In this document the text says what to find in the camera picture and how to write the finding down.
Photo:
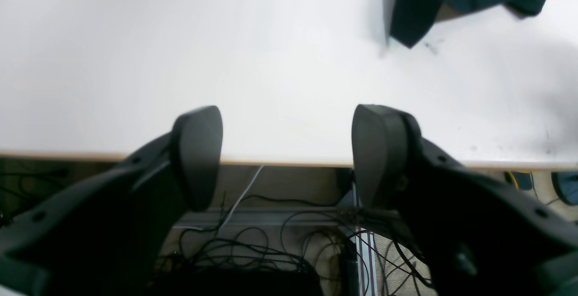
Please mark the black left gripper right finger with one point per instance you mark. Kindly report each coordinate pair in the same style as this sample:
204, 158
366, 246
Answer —
477, 235

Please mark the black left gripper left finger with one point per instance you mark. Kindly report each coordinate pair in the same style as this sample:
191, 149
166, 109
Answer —
102, 236

